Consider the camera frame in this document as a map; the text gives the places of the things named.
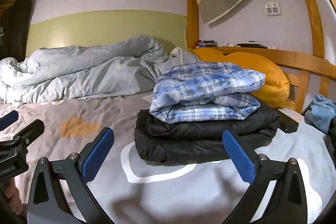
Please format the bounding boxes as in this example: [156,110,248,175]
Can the blue white plaid shirt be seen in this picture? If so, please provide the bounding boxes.
[149,62,265,124]

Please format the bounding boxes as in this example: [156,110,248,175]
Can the left hand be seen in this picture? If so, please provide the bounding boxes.
[4,178,23,215]

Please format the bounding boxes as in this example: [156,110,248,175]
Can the grey printed bed sheet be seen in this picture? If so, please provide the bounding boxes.
[1,94,335,223]

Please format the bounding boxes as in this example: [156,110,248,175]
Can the black box on bed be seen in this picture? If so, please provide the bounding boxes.
[278,110,299,134]

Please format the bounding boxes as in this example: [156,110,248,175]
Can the light blue jeans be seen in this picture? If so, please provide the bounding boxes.
[305,94,335,134]

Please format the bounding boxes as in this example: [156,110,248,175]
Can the orange yellow pillow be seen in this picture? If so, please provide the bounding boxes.
[190,47,296,110]

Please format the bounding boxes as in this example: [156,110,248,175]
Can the folded black jacket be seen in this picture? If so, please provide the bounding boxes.
[134,104,280,165]

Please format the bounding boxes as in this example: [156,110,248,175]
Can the black hanging garment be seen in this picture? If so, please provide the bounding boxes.
[0,0,32,62]

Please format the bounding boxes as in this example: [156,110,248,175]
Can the light grey-blue duvet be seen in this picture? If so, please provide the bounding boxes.
[1,35,199,106]

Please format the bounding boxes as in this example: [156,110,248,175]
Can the wooden bed frame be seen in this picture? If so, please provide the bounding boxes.
[1,0,335,111]

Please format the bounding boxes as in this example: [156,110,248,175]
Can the white wall socket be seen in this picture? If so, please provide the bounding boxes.
[265,0,282,16]

